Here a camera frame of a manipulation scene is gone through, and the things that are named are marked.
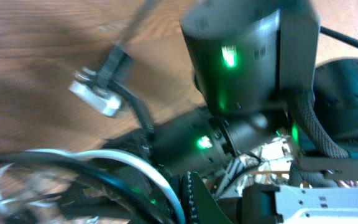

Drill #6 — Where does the white USB cable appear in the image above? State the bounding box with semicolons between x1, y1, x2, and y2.
0;147;186;224

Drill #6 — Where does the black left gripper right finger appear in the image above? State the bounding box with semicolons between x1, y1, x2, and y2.
181;172;232;224

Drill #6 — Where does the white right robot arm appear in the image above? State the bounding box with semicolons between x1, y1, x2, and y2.
103;1;358;179

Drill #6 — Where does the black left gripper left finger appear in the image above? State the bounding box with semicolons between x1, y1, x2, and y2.
57;174;182;223

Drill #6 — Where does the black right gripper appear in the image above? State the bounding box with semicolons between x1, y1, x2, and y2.
104;105;288;178

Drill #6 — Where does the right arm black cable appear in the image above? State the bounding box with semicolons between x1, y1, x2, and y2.
318;26;358;58

